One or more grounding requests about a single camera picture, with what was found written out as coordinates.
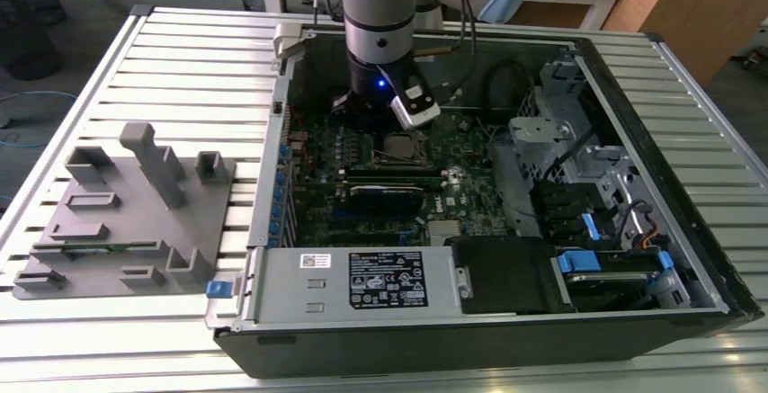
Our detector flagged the grey parts rack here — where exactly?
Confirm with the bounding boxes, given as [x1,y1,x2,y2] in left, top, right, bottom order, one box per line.
[9,121,239,300]

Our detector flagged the black rating label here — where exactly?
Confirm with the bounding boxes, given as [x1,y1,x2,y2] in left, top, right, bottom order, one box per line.
[347,250,431,308]

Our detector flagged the CPU socket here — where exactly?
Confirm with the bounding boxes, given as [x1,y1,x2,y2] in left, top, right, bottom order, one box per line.
[365,131,439,170]

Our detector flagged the coloured wire bundle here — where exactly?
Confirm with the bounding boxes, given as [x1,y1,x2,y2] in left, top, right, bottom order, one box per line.
[635,226,661,250]

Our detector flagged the silver power supply unit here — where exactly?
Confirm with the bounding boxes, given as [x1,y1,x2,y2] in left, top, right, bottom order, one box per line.
[236,245,467,325]

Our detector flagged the green RAM stick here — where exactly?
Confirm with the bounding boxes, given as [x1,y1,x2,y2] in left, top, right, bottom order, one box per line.
[345,165,443,176]
[32,240,161,259]

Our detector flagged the black camera cable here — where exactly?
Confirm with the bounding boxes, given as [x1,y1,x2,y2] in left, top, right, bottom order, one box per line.
[447,0,480,95]

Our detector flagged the silver metal drive cage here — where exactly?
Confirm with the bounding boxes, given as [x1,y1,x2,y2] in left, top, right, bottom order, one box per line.
[507,60,667,250]

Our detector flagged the blue plastic drive tab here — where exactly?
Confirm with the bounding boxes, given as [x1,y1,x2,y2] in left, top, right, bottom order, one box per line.
[579,212,601,239]

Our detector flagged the grey plastic case latch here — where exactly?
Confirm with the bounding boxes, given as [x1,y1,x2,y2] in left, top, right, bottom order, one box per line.
[269,22,305,59]

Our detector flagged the black graphics card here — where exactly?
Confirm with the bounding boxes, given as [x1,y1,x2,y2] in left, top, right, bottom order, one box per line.
[347,183,425,221]

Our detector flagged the blue cable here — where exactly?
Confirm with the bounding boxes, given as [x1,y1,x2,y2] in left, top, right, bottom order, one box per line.
[0,90,79,147]

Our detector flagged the silver finned heatsink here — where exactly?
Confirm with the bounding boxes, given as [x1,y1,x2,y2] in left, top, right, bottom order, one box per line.
[425,219,463,237]

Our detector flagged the wooden cabinet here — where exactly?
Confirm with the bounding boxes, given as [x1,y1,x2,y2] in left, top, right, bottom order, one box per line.
[605,0,768,84]

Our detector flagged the hard disk in blue carrier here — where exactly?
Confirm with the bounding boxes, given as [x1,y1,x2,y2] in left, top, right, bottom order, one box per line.
[549,249,677,311]

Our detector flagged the metal socket cover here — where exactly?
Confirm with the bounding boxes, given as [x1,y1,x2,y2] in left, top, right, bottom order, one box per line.
[369,134,436,167]

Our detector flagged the black disk bay bracket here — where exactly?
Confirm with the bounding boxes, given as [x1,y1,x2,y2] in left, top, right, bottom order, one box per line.
[533,181,607,237]

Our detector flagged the green motherboard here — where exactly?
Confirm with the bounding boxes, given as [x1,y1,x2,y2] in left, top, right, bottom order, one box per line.
[279,104,523,248]

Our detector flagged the black office chair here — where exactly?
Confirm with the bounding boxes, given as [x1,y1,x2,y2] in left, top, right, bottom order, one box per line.
[0,0,67,82]

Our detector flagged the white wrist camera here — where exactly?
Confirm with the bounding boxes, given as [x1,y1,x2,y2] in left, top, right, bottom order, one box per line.
[389,76,443,131]

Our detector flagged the silver CPU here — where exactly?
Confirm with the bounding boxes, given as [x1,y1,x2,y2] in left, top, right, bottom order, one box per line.
[383,134,425,160]

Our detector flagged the wheeled chair base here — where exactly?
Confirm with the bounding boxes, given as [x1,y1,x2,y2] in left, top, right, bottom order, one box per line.
[743,19,768,70]

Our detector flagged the black PC case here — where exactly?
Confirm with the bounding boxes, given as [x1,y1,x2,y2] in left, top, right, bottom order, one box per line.
[203,22,767,380]

